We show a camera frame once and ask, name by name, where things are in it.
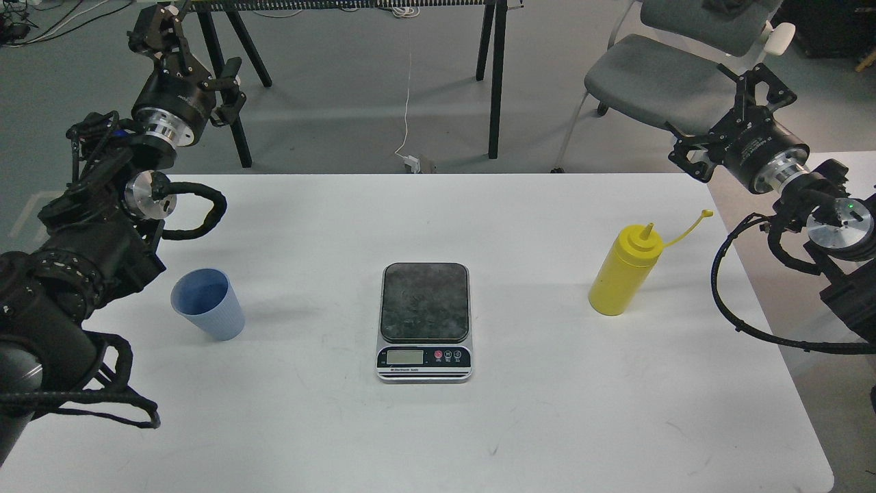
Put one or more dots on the blue ribbed plastic cup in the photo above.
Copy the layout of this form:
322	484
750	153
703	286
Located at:
205	297

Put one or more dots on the digital kitchen scale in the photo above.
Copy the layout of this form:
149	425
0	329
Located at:
425	332

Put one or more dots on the grey office chair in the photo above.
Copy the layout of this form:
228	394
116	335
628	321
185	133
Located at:
657	84

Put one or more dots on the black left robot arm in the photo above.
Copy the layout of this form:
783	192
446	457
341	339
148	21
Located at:
104	230

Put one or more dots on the black trestle table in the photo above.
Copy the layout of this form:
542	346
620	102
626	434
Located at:
353	73

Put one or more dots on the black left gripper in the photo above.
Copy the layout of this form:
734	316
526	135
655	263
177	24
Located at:
171	108

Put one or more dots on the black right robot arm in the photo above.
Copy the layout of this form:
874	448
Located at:
817	228

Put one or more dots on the yellow squeeze bottle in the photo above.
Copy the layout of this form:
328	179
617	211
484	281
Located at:
631	258

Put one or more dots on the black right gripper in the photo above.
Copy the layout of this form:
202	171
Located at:
759	150

